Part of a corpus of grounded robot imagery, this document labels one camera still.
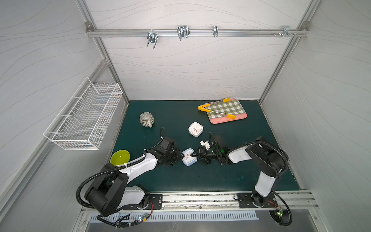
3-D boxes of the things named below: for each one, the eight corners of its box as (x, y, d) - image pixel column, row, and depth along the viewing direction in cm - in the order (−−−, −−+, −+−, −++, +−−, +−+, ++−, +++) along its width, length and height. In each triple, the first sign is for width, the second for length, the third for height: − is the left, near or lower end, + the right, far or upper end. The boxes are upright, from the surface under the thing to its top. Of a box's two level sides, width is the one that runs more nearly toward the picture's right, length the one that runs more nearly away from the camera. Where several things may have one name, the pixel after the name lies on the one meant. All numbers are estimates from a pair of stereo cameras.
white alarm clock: (186, 130, 102) (185, 129, 100) (194, 122, 107) (194, 120, 105) (197, 138, 98) (197, 137, 96) (205, 129, 103) (206, 127, 101)
